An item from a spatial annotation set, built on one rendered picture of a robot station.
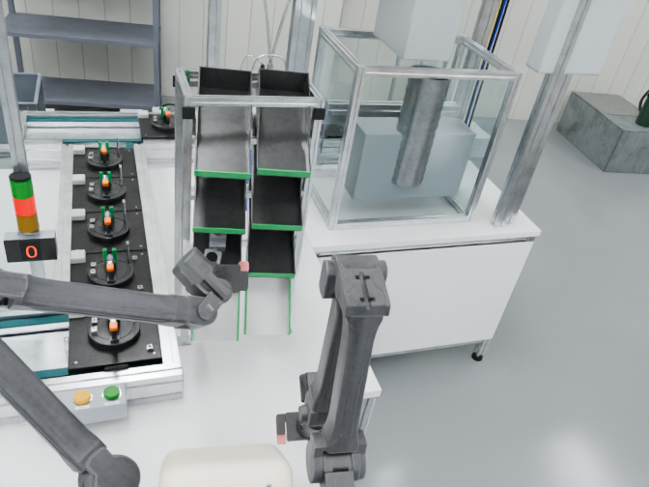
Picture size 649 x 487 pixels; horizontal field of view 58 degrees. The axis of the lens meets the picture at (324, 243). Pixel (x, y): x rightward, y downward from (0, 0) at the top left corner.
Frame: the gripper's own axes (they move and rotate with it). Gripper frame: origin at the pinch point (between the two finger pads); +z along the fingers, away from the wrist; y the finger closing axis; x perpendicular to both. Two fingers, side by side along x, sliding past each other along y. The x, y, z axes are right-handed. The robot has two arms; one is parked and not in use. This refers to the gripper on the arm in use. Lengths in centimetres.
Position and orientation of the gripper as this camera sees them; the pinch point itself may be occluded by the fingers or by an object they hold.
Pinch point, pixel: (216, 269)
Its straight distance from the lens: 144.4
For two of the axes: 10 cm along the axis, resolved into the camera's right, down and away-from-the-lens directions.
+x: -0.6, 9.8, 1.9
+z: -1.9, -2.0, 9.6
